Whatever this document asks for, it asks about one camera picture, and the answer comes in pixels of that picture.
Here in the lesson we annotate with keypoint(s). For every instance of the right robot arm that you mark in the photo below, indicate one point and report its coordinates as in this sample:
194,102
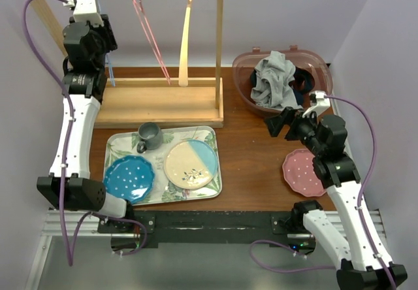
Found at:
358,255

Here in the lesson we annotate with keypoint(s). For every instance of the wooden clothes rack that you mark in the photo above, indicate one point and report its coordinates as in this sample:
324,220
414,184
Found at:
135,100

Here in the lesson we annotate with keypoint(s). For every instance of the light blue hanger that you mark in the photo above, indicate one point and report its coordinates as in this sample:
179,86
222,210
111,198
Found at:
107,57

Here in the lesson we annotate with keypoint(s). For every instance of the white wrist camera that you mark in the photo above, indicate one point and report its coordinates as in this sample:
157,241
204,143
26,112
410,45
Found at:
85,11
319,103

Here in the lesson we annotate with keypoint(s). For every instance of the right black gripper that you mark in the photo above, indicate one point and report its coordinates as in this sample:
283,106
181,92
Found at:
275,123

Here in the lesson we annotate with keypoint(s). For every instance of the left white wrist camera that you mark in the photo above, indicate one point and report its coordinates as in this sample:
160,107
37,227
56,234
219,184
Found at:
85,11

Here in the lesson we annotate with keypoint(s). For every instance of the grey ceramic mug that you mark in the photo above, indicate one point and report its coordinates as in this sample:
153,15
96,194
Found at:
150,137

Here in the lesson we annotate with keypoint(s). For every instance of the pink plastic hanger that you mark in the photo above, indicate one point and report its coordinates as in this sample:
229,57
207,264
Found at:
146,27

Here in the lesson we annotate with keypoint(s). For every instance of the navy maroon tank top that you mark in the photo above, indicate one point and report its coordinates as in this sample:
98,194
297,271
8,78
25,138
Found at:
302,81

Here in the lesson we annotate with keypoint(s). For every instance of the cream plastic hanger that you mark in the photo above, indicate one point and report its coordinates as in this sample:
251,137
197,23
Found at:
184,48

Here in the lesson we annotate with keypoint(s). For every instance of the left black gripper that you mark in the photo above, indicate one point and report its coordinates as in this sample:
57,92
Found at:
106,32

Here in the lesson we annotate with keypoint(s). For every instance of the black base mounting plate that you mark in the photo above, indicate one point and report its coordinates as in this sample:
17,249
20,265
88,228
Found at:
203,227

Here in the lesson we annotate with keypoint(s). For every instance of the floral rectangular tray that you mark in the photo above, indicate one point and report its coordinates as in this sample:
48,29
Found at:
163,191

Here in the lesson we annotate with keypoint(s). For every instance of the cream and blue plate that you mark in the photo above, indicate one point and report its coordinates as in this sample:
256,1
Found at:
191,164

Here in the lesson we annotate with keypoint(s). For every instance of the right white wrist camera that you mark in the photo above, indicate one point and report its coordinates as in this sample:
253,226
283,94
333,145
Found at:
319,103

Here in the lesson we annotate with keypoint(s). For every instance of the pink dotted plate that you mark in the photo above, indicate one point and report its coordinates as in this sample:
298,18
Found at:
298,173

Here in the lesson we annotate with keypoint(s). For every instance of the pink transparent plastic bin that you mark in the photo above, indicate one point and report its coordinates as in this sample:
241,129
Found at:
244,64

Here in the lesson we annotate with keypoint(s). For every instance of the blue dotted plate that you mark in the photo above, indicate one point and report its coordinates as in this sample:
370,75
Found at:
130,177

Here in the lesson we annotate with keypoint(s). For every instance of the grey tank top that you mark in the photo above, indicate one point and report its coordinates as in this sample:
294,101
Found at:
278,62

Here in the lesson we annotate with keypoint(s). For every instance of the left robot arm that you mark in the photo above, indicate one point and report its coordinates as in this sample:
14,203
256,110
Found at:
68,184

